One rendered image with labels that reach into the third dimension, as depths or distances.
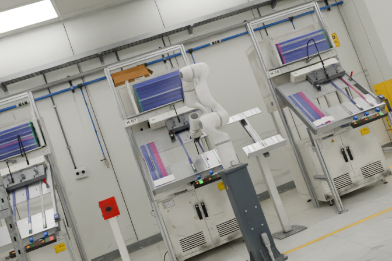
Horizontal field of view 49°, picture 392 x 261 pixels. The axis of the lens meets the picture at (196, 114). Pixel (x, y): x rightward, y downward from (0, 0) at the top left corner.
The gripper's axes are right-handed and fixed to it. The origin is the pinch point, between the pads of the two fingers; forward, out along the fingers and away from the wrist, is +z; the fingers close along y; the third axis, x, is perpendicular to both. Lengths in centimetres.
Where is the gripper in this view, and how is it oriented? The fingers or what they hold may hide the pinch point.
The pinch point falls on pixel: (196, 139)
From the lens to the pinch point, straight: 361.4
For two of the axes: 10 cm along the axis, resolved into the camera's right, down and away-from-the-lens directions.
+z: 0.7, 6.2, 7.8
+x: 3.6, 7.1, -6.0
